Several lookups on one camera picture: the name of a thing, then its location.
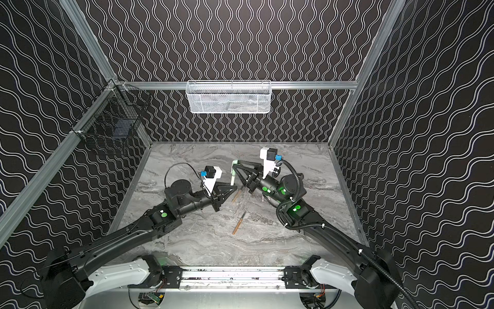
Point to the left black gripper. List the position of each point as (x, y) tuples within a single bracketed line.
[(212, 194)]

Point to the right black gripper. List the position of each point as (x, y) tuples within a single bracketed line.
[(252, 179)]

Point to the orange pen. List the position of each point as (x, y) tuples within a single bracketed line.
[(237, 195), (239, 224)]

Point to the green pen cap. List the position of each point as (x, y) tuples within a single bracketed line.
[(233, 173)]

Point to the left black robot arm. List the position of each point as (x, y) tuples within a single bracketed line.
[(65, 277)]

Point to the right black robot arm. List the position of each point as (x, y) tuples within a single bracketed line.
[(373, 277)]

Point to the white mesh basket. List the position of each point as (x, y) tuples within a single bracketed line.
[(229, 96)]

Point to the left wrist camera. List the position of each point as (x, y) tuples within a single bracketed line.
[(209, 177)]

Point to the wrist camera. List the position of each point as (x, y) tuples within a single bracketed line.
[(209, 177), (270, 157)]

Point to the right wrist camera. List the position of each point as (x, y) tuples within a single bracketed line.
[(270, 157)]

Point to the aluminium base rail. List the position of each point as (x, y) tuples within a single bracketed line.
[(222, 279)]

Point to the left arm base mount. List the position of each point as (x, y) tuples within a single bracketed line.
[(167, 277)]

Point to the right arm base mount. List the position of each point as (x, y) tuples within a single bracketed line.
[(298, 278)]

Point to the black wire basket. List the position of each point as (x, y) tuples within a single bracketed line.
[(116, 125)]

